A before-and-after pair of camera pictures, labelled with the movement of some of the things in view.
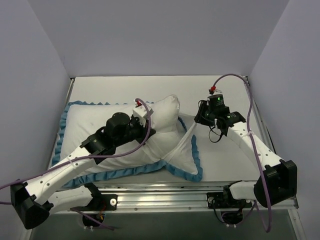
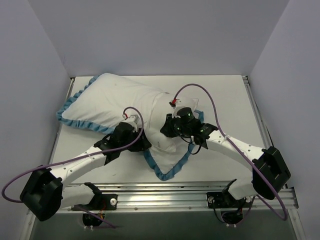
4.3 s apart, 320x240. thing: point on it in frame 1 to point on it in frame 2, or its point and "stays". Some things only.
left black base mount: x=101 y=202 stays
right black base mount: x=220 y=200 stays
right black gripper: x=200 y=115 to x=168 y=127
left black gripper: x=146 y=131 stays
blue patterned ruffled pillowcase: x=174 y=143 to x=168 y=123
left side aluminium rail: x=69 y=91 stays
